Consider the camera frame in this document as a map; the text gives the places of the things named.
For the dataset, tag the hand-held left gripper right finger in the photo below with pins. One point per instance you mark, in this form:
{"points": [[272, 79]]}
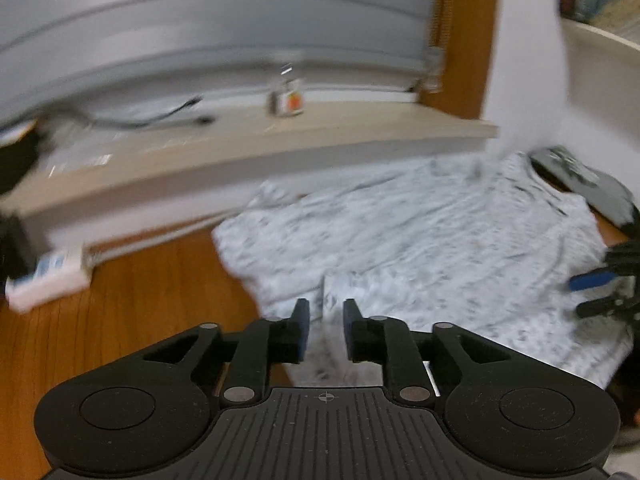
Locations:
{"points": [[349, 332]]}

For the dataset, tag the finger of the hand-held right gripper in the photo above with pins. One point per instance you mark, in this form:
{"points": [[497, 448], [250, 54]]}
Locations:
{"points": [[590, 280], [610, 306]]}

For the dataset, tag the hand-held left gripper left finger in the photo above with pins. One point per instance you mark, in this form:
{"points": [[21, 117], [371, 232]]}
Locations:
{"points": [[302, 332]]}

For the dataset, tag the white patterned garment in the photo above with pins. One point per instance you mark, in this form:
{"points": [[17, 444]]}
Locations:
{"points": [[425, 240]]}

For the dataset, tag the grey printed sweatshirt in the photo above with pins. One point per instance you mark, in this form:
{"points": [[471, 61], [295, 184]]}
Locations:
{"points": [[600, 192]]}

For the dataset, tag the cream window sill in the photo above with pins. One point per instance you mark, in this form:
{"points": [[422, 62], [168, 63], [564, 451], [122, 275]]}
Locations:
{"points": [[250, 155]]}

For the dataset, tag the small bottle with orange label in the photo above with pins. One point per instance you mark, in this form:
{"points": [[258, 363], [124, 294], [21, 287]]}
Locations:
{"points": [[287, 95]]}

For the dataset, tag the white power strip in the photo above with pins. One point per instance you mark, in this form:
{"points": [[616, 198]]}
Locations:
{"points": [[50, 280]]}

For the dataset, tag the black box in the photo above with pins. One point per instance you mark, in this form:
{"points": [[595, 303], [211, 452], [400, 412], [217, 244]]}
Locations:
{"points": [[15, 250]]}

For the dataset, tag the grey window blind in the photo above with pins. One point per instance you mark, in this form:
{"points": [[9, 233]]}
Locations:
{"points": [[200, 25]]}

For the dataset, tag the black device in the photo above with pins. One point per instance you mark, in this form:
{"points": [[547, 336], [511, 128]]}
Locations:
{"points": [[17, 160]]}

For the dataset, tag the wooden window frame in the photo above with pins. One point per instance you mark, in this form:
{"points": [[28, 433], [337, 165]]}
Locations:
{"points": [[467, 35]]}

